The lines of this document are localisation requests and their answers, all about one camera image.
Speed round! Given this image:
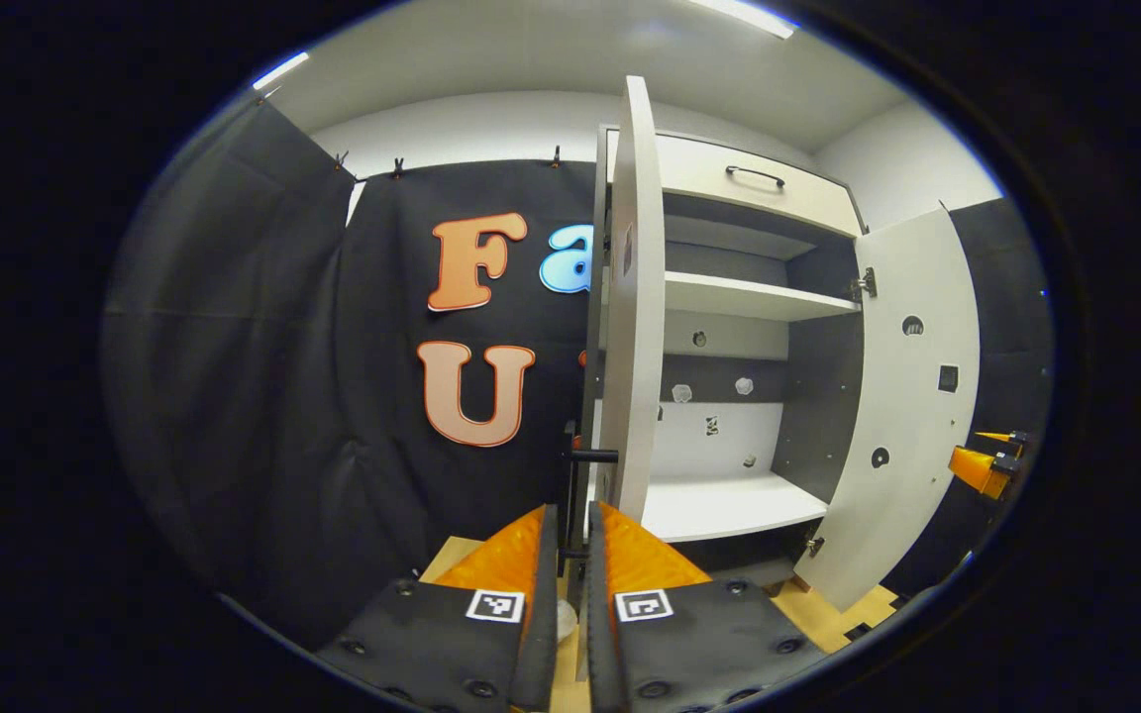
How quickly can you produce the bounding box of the camera sticker shoe cabinet door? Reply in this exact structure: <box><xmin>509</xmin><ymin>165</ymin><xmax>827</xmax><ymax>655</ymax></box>
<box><xmin>590</xmin><ymin>76</ymin><xmax>668</xmax><ymax>526</ymax></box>

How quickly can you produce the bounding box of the beige double-door shoe cabinet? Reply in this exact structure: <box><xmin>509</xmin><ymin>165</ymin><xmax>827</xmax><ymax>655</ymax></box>
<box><xmin>575</xmin><ymin>124</ymin><xmax>874</xmax><ymax>595</ymax></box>

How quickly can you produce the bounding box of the black door handle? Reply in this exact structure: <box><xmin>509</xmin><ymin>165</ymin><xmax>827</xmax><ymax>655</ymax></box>
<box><xmin>559</xmin><ymin>419</ymin><xmax>621</xmax><ymax>607</ymax></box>

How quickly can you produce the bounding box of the beige cabinet drawer front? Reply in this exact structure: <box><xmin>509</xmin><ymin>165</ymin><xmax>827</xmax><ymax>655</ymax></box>
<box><xmin>605</xmin><ymin>129</ymin><xmax>864</xmax><ymax>239</ymax></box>

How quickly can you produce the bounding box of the ceiling light panel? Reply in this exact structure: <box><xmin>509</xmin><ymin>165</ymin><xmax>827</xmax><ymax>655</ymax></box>
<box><xmin>252</xmin><ymin>51</ymin><xmax>311</xmax><ymax>92</ymax></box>
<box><xmin>689</xmin><ymin>0</ymin><xmax>797</xmax><ymax>41</ymax></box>

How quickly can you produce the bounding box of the white cabinet shelf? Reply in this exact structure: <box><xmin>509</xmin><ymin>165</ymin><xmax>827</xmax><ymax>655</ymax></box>
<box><xmin>642</xmin><ymin>470</ymin><xmax>829</xmax><ymax>544</ymax></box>
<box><xmin>663</xmin><ymin>270</ymin><xmax>861</xmax><ymax>323</ymax></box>

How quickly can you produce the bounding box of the headphone sticker shoe cabinet door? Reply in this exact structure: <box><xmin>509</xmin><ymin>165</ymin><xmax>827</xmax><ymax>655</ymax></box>
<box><xmin>793</xmin><ymin>203</ymin><xmax>983</xmax><ymax>613</ymax></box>

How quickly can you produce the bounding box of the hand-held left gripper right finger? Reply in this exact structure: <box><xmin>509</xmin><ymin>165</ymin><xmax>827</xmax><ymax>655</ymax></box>
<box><xmin>585</xmin><ymin>500</ymin><xmax>829</xmax><ymax>713</ymax></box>

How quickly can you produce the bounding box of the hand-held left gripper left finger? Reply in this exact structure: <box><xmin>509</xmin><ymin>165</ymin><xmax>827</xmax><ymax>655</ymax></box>
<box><xmin>316</xmin><ymin>503</ymin><xmax>560</xmax><ymax>713</ymax></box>

